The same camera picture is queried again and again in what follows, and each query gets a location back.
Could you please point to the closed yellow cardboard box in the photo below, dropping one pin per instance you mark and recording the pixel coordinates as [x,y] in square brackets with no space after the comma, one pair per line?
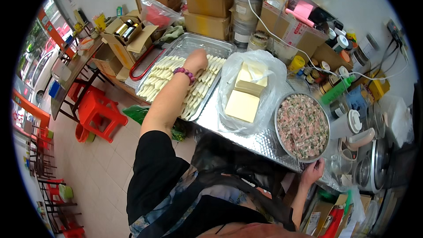
[206,25]

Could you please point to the pink plastic tool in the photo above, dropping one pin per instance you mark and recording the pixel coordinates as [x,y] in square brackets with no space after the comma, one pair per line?
[301,11]

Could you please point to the yellow capped jar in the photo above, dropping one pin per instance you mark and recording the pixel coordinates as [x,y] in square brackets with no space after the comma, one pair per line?
[296,63]

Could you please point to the rows of rolled white dumplings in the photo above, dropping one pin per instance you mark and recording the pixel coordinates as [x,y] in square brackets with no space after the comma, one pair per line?
[158,76]

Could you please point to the person's body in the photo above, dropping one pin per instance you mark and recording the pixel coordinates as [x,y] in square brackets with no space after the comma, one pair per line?
[185,198]

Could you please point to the open cardboard box with bottles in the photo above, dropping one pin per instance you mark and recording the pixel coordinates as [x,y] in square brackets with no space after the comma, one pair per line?
[124,48]

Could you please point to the person's right fingers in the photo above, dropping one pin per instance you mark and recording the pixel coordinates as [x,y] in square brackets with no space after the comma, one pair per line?
[319,166]

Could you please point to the white capped plastic bottle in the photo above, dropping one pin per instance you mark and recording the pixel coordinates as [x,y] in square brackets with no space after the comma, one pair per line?
[347,124]

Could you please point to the person's right hand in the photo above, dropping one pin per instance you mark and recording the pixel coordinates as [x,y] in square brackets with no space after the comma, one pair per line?
[310,173]

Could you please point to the tilted stack of dumpling wrappers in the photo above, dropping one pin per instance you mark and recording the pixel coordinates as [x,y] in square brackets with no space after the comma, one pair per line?
[252,72]

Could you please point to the green plastic bottle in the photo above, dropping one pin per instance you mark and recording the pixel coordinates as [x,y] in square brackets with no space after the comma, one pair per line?
[337,89]

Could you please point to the glass jar with lid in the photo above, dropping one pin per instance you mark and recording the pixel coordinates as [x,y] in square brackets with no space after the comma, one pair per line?
[257,41]

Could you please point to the person's left hand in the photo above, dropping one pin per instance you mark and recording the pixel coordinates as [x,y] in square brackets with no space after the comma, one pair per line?
[195,60]

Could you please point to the white car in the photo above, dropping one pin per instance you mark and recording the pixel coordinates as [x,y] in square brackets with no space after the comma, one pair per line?
[41,72]

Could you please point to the blue tin can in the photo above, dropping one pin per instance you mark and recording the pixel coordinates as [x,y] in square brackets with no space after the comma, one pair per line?
[357,100]

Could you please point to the brown wooden table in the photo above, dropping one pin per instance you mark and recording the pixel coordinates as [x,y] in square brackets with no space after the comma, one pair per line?
[71,76]

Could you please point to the yellow carton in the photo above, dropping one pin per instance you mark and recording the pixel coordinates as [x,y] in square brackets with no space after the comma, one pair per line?
[379,86]

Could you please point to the small empty cardboard box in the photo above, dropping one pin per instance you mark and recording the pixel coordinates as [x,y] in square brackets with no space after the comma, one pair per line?
[105,61]

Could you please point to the cardboard box with red print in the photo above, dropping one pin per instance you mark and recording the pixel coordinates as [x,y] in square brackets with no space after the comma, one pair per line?
[297,34]

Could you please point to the green cloth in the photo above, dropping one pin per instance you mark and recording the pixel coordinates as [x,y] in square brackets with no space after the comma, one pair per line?
[172,33]

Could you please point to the row of dark chairs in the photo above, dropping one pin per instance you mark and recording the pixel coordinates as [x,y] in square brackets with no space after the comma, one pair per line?
[49,178]

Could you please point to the large metal tray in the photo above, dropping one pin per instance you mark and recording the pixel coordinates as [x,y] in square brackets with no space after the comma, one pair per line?
[195,44]

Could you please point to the stainless steel cooker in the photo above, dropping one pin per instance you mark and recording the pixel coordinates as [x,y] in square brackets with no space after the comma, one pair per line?
[373,167]

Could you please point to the plastic bag with red contents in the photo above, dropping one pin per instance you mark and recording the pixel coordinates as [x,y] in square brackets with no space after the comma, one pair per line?
[157,13]

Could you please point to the white power strip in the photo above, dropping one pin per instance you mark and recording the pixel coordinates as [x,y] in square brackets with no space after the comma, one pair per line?
[396,34]

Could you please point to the group of seasoning jars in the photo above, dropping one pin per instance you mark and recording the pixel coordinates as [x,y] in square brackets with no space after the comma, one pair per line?
[340,44]

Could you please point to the green plastic bag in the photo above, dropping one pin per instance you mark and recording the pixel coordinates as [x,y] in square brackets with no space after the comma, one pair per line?
[137,112]

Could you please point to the red plastic stool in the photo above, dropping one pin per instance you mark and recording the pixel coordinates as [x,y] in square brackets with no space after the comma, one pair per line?
[79,89]
[99,112]

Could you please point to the large stack of dumpling wrappers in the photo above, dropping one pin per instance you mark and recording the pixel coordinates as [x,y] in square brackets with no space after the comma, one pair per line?
[242,106]

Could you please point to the clear glass cup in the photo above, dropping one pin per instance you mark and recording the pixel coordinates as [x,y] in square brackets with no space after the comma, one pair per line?
[340,164]

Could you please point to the cardboard box with red packet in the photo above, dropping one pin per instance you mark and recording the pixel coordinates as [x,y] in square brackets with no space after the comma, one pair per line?
[325,218]

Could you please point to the stack of round plastic containers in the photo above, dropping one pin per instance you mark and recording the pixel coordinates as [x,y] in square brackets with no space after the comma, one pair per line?
[244,19]

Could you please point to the clear plastic bag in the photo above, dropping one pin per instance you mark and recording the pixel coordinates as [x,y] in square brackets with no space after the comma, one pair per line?
[274,72]

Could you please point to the metal bowl of meat filling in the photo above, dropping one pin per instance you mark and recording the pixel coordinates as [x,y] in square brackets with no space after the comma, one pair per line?
[302,127]

